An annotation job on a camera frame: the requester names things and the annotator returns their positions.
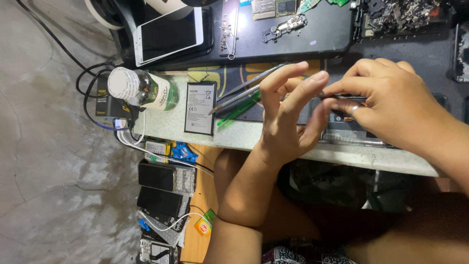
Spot person's right hand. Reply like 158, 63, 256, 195
322, 58, 458, 154

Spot person's left hand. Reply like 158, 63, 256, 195
260, 61, 338, 164

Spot thin metal pry tool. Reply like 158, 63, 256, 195
318, 93, 367, 100

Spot green plastic stick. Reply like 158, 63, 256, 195
216, 91, 261, 127
222, 96, 262, 128

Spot dark patterned work mat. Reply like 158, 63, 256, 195
187, 21, 469, 126

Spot silver metal spudger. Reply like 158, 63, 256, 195
208, 84, 261, 116

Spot silver metal tweezers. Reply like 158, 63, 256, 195
218, 63, 291, 100

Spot black plastic bag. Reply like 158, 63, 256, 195
277, 161, 416, 214

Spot black work tray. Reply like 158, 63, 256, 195
109, 0, 355, 71

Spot phone battery with white label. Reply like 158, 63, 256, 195
184, 81, 218, 136

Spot tray of metal scrap parts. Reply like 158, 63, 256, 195
360, 0, 452, 38

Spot wooden shelf board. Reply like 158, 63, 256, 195
179, 142, 225, 264

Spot blue plastic packet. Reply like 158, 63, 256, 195
171, 141, 199, 164

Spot grey keypad phone part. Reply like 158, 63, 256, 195
174, 166, 197, 195

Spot cluster of small screws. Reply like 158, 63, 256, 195
219, 14, 235, 52

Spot silver phone circuit board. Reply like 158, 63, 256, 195
251, 0, 298, 21

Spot black phone under white phone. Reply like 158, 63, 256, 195
139, 7, 214, 64

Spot orange and green packet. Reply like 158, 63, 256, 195
193, 209, 217, 237

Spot person's leg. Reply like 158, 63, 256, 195
203, 191, 325, 264

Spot battery with yellow edge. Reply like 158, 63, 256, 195
144, 140, 173, 164

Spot black white patterned garment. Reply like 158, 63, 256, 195
261, 245, 360, 264

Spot small black phone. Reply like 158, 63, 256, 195
138, 163, 177, 192

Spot green bottle with white cap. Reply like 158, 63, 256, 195
107, 66, 180, 111

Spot large black phone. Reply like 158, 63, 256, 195
136, 186, 184, 219

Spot white cylinder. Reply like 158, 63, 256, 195
144, 0, 195, 21

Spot black power adapter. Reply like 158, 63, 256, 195
95, 74, 135, 120

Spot white round rim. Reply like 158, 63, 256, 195
84, 0, 124, 31

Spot dark phone frame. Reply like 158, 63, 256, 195
453, 21, 469, 83

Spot black phone frame piece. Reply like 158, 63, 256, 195
260, 14, 309, 44

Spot white charger cable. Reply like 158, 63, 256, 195
114, 109, 215, 178

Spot thin white cable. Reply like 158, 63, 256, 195
139, 210, 206, 232

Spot white phone frame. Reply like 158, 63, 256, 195
139, 238, 179, 264

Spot looped black cable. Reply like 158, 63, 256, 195
75, 62, 135, 132

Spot long black cable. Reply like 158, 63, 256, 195
15, 0, 115, 74

